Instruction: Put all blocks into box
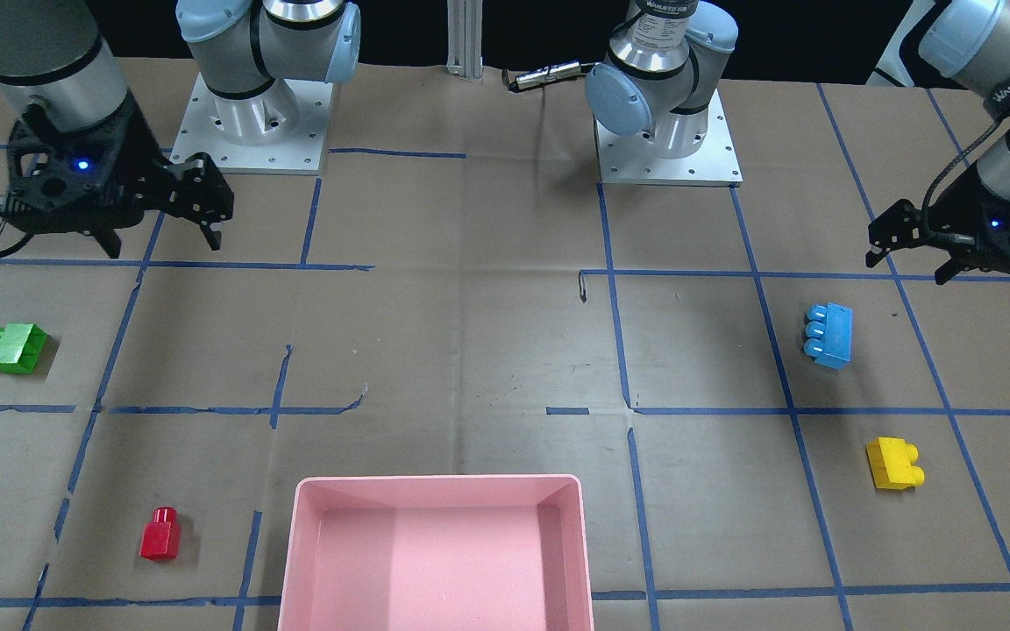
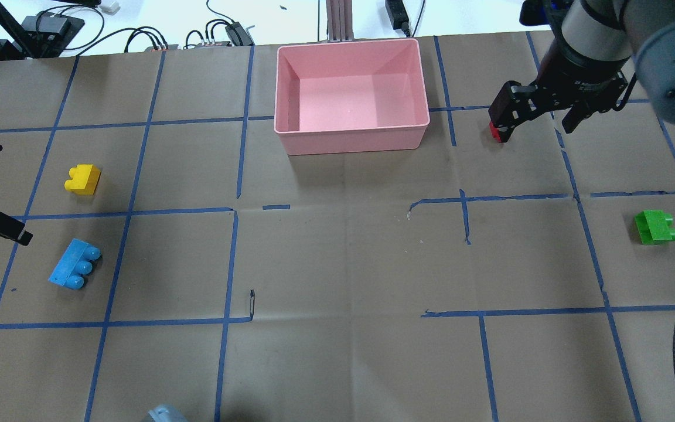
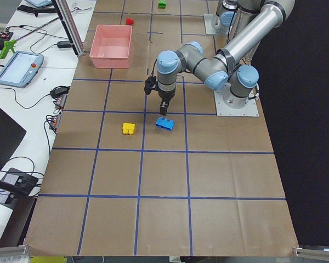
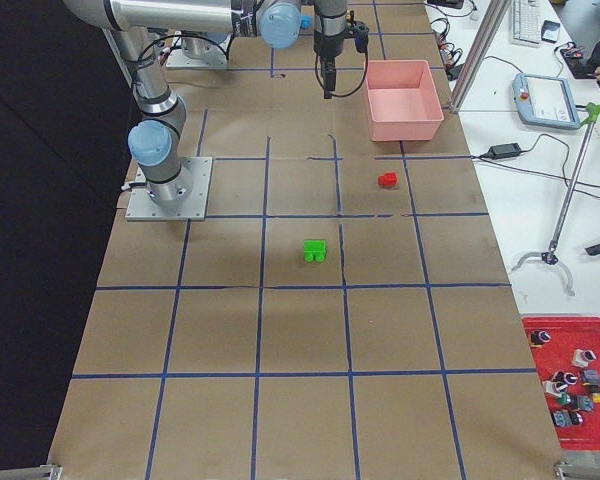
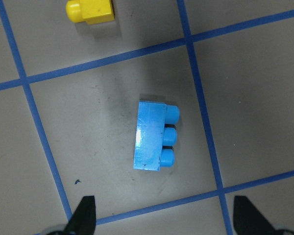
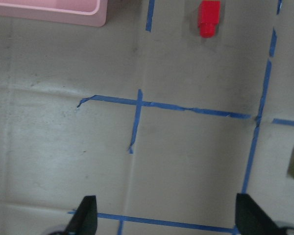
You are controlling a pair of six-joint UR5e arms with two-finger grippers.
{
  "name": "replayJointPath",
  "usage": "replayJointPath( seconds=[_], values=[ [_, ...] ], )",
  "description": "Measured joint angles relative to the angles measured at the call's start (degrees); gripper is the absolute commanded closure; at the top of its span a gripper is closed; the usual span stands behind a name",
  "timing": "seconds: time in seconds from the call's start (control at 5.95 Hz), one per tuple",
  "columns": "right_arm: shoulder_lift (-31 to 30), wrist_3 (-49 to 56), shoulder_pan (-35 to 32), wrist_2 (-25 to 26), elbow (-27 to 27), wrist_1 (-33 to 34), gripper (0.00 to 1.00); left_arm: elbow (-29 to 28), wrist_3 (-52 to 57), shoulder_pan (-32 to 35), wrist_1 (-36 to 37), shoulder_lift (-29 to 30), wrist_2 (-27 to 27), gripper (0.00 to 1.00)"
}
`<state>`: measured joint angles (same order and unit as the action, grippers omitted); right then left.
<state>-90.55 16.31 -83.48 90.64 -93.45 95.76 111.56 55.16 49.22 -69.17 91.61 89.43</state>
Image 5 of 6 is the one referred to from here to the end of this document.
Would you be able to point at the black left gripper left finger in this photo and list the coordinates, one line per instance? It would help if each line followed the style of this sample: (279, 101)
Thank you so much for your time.
(83, 220)

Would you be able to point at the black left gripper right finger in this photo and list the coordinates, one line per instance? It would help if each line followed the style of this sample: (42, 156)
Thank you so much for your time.
(247, 220)

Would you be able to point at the blue toy block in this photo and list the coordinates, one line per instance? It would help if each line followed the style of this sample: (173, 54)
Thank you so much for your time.
(155, 135)

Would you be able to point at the yellow toy block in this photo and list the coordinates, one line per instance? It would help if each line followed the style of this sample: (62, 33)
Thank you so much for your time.
(90, 11)

